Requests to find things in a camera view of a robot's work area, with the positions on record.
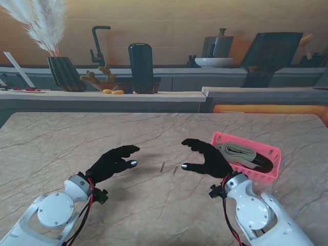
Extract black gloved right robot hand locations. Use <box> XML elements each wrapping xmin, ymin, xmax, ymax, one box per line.
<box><xmin>181</xmin><ymin>138</ymin><xmax>234</xmax><ymax>179</ymax></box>

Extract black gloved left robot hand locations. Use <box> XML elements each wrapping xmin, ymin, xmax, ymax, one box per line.
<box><xmin>86</xmin><ymin>145</ymin><xmax>141</xmax><ymax>186</ymax></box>

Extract dark brown belt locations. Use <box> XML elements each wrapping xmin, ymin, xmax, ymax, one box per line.
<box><xmin>252</xmin><ymin>152</ymin><xmax>274</xmax><ymax>173</ymax></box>

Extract pink plastic storage basket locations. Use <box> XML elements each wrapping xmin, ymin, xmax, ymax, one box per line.
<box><xmin>210</xmin><ymin>131</ymin><xmax>282</xmax><ymax>187</ymax></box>

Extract raised counter orange glow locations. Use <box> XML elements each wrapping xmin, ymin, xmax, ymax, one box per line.
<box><xmin>201</xmin><ymin>86</ymin><xmax>328</xmax><ymax>114</ymax></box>

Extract grey back counter cabinets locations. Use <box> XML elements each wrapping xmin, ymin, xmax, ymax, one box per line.
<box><xmin>0</xmin><ymin>65</ymin><xmax>328</xmax><ymax>92</ymax></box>

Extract cactus plants in bowl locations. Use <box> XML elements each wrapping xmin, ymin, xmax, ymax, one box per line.
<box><xmin>79</xmin><ymin>64</ymin><xmax>120</xmax><ymax>92</ymax></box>

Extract white speckled bowl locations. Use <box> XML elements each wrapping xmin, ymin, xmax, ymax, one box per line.
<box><xmin>194</xmin><ymin>57</ymin><xmax>234</xmax><ymax>69</ymax></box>

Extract dark ribbed vase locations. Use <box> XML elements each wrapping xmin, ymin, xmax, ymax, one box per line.
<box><xmin>47</xmin><ymin>56</ymin><xmax>87</xmax><ymax>92</ymax></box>

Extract tall black cylinder container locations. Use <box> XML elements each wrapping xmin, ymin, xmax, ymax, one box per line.
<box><xmin>128</xmin><ymin>43</ymin><xmax>155</xmax><ymax>94</ymax></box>

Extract plate with red food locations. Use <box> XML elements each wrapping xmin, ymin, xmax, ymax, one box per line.
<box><xmin>7</xmin><ymin>87</ymin><xmax>48</xmax><ymax>93</ymax></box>

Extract grey pot with lid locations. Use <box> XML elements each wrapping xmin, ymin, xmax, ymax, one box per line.
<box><xmin>202</xmin><ymin>28</ymin><xmax>234</xmax><ymax>58</ymax></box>

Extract black kitchen faucet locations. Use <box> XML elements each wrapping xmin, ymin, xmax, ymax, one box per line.
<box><xmin>89</xmin><ymin>25</ymin><xmax>112</xmax><ymax>68</ymax></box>

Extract white leaning board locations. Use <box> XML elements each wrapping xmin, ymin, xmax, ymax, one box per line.
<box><xmin>3</xmin><ymin>51</ymin><xmax>36</xmax><ymax>88</ymax></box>

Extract dark utensil holder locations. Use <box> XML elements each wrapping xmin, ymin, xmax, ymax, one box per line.
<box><xmin>299</xmin><ymin>52</ymin><xmax>328</xmax><ymax>68</ymax></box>

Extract white pampas grass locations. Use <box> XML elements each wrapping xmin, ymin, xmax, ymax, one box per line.
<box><xmin>0</xmin><ymin>0</ymin><xmax>70</xmax><ymax>58</ymax></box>

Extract wooden kitchen utensils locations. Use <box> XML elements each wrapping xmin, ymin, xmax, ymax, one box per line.
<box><xmin>298</xmin><ymin>33</ymin><xmax>316</xmax><ymax>59</ymax></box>

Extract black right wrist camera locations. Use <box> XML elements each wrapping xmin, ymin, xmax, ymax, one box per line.
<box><xmin>209</xmin><ymin>184</ymin><xmax>226</xmax><ymax>199</ymax></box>

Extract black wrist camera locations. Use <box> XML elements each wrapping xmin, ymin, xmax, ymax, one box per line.
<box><xmin>92</xmin><ymin>188</ymin><xmax>109</xmax><ymax>205</ymax></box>
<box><xmin>209</xmin><ymin>184</ymin><xmax>226</xmax><ymax>199</ymax></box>

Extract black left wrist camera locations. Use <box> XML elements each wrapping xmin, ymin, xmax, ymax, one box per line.
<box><xmin>92</xmin><ymin>188</ymin><xmax>109</xmax><ymax>205</ymax></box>

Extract left arm red black cables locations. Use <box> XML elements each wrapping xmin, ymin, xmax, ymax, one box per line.
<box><xmin>63</xmin><ymin>176</ymin><xmax>96</xmax><ymax>246</ymax></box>

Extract arm red black cables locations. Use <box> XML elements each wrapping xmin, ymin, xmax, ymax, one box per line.
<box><xmin>220</xmin><ymin>176</ymin><xmax>247</xmax><ymax>246</ymax></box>
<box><xmin>63</xmin><ymin>176</ymin><xmax>96</xmax><ymax>246</ymax></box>

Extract right arm red black cables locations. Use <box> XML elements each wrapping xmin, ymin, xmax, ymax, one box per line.
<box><xmin>220</xmin><ymin>176</ymin><xmax>247</xmax><ymax>246</ymax></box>

